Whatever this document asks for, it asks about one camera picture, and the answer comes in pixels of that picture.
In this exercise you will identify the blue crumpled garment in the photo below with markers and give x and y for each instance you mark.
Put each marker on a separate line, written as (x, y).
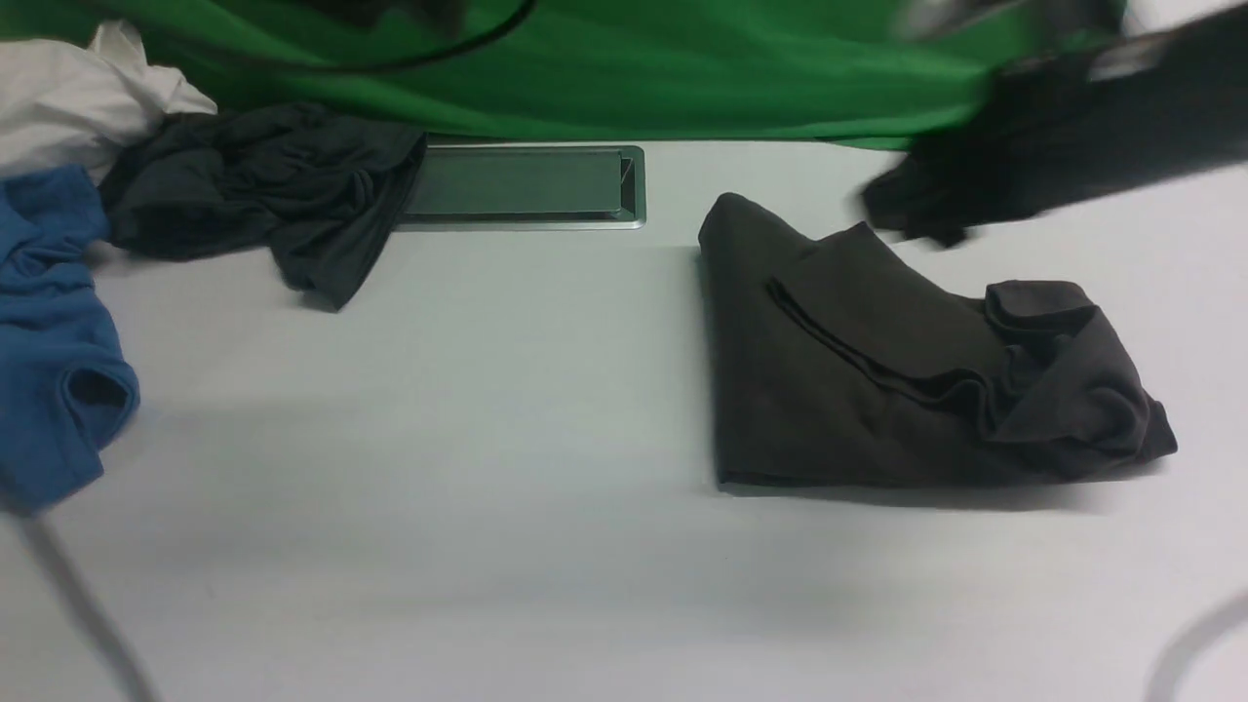
(66, 389)

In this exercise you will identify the dark teal crumpled garment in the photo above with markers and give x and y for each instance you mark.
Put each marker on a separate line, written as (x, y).
(322, 191)

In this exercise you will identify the green backdrop cloth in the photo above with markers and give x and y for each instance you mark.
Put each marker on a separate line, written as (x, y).
(590, 69)

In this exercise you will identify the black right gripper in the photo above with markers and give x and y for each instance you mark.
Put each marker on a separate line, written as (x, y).
(1096, 113)

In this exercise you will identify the white crumpled garment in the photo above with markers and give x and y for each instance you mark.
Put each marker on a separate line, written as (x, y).
(63, 105)

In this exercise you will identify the metal table cable hatch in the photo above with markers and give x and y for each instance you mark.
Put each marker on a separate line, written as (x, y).
(528, 188)

